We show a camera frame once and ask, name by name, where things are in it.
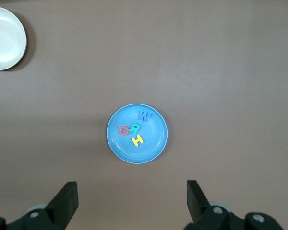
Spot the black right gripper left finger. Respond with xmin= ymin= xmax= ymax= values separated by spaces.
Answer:
xmin=0 ymin=181 xmax=79 ymax=230

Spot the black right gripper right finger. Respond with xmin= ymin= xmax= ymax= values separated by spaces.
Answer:
xmin=182 ymin=179 xmax=285 ymax=230

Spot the yellow foam letter H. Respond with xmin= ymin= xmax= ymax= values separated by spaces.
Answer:
xmin=131 ymin=134 xmax=144 ymax=147

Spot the red foam letter Q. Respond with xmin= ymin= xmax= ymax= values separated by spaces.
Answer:
xmin=117 ymin=125 xmax=130 ymax=136

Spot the teal foam letter R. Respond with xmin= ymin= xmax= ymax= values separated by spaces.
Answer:
xmin=129 ymin=123 xmax=142 ymax=135

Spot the blue foam uppercase letter M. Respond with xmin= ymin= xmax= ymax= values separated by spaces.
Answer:
xmin=137 ymin=110 xmax=152 ymax=123

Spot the blue round plate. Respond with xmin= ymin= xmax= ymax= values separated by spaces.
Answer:
xmin=106 ymin=103 xmax=169 ymax=164

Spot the beige round plate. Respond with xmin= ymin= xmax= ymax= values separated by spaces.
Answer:
xmin=0 ymin=6 xmax=28 ymax=71

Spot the brown paper table cover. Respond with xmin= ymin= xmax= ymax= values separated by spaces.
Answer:
xmin=0 ymin=0 xmax=288 ymax=230

